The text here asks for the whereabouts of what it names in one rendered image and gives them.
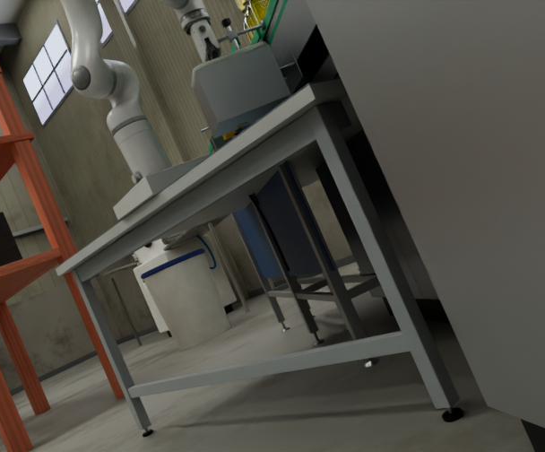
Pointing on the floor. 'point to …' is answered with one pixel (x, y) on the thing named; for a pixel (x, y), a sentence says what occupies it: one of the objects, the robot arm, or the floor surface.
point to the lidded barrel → (187, 299)
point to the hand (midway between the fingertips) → (219, 75)
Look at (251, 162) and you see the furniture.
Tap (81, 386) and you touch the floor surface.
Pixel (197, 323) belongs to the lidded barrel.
